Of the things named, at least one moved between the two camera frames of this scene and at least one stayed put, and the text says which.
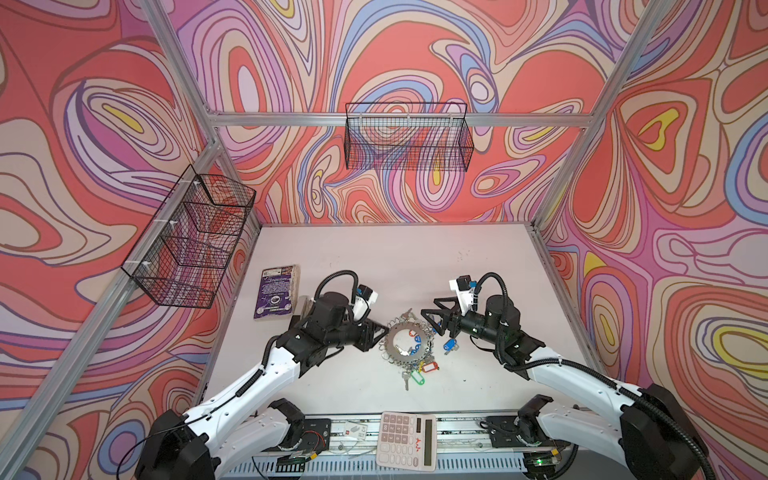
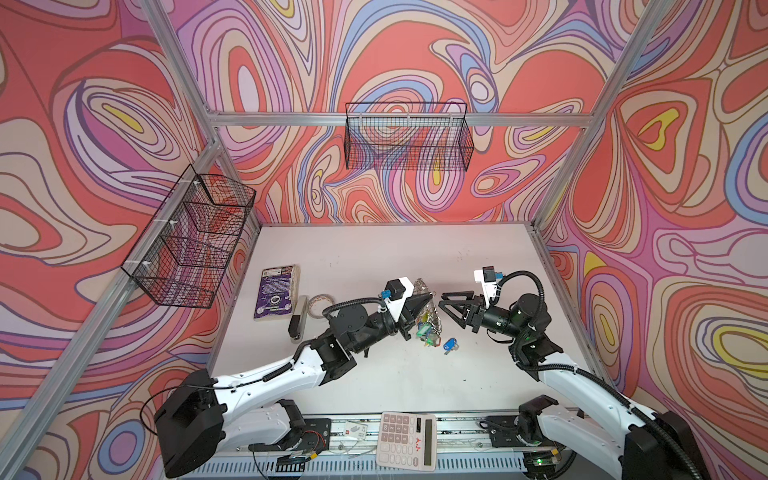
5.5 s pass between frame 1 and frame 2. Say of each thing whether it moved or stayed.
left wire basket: stayed
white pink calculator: stayed
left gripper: moved
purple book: stayed
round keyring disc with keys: moved
